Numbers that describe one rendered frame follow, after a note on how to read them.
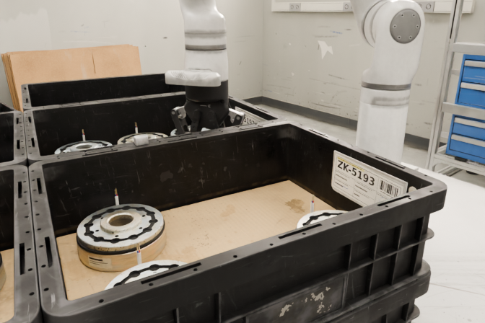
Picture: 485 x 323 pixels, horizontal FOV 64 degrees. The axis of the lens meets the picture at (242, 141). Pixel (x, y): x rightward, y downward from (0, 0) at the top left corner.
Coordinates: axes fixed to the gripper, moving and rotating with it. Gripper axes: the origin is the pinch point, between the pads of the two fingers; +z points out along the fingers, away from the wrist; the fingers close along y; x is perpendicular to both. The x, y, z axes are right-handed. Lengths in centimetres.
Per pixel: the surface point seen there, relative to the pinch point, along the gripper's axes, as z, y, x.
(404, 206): -7.3, -30.5, 25.8
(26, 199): -7.6, 5.8, 35.4
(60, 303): -7.6, -7.6, 46.6
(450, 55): -2, -73, -172
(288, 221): 2.3, -17.6, 15.5
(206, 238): 2.3, -8.1, 22.6
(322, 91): 54, 5, -336
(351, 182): -3.2, -25.6, 12.0
